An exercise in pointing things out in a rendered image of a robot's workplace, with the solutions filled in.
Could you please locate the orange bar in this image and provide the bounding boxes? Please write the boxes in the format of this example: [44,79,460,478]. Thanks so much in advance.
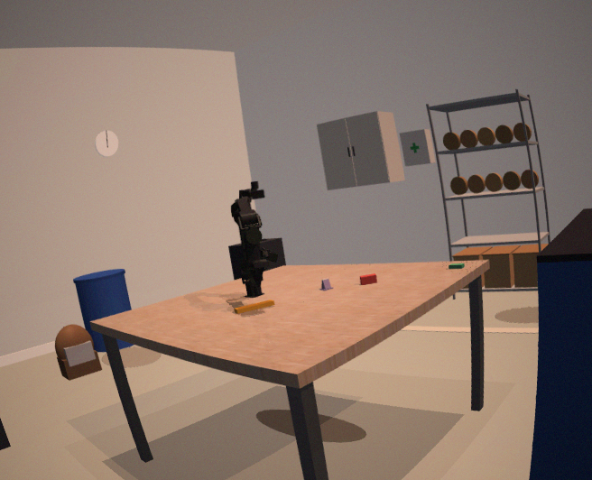
[235,300,274,314]

